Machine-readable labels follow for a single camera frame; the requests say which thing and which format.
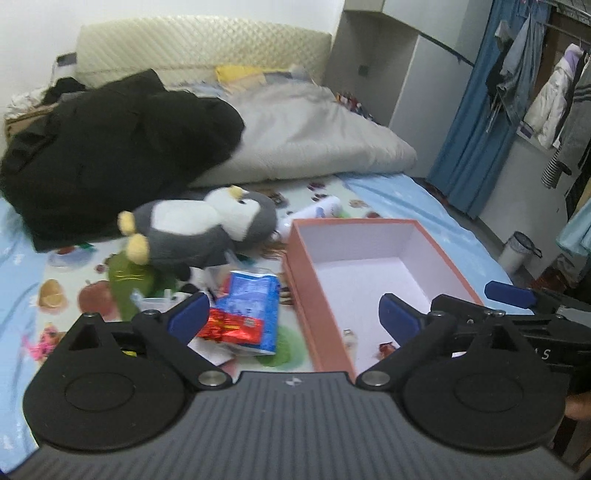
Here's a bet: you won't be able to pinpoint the grey striped sweater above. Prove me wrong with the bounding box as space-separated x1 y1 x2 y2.
541 54 590 189

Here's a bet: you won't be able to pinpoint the wall power socket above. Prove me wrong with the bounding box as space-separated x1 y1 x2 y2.
55 52 77 68

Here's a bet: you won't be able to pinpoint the white clothes pile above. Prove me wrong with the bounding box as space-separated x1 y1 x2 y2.
4 86 48 118

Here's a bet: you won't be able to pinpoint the right hand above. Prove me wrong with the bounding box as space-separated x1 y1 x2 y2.
565 392 591 421

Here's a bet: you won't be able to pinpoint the green fabric massage stick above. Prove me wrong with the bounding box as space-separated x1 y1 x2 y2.
107 252 156 321

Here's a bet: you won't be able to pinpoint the light blue bedsheet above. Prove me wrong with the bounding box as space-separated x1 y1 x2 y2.
1 174 509 472

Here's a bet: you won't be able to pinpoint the pink cardboard box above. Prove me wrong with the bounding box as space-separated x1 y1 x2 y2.
283 218 482 378

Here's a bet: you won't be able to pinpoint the hanging white jacket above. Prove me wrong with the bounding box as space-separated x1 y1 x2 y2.
523 43 584 149

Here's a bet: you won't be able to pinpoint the white lotion tube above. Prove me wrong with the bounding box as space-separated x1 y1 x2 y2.
276 196 342 238

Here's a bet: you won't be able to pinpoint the grey quilt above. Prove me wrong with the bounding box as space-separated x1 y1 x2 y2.
191 81 417 188

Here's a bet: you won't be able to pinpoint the dark red snack packet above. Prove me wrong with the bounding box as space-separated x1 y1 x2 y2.
379 342 397 360

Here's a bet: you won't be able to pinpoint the red foil candy wrapper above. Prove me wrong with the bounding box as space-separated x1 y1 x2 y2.
197 308 263 345

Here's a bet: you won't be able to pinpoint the white trash bin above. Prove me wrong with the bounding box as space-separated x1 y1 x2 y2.
497 231 543 275

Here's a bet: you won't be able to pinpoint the blue curtain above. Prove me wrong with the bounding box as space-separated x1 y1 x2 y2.
427 1 550 218

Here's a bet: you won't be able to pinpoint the cardboard box by bed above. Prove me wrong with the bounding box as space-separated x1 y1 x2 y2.
4 103 57 143

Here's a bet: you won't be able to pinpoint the printed food pattern mat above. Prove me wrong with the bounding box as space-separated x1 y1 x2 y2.
24 176 377 375

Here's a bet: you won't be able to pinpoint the blue snack packet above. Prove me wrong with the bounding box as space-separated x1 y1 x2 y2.
216 270 280 356

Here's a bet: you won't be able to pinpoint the black jacket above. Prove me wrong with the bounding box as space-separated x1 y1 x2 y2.
1 70 245 252

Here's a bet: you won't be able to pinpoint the cream padded headboard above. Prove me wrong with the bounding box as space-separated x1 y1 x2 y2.
75 15 332 88

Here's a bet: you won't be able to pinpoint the pink feather keychain toy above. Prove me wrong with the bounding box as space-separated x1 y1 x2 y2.
23 323 65 363

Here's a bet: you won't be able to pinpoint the hanging denim clothes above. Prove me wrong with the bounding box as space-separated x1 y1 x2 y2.
486 15 545 125

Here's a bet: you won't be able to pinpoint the white plastic bag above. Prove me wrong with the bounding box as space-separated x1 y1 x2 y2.
131 265 266 320

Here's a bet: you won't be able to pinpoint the grey wardrobe cabinet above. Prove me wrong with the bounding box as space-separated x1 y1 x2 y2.
324 0 492 178

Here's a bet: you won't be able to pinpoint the grey penguin plush toy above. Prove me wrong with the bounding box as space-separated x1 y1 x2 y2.
117 186 277 280

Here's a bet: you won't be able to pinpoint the yellow pillow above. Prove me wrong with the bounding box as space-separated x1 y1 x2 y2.
214 64 274 89

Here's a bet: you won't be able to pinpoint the white paper towel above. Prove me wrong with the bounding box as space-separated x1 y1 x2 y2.
188 337 235 367

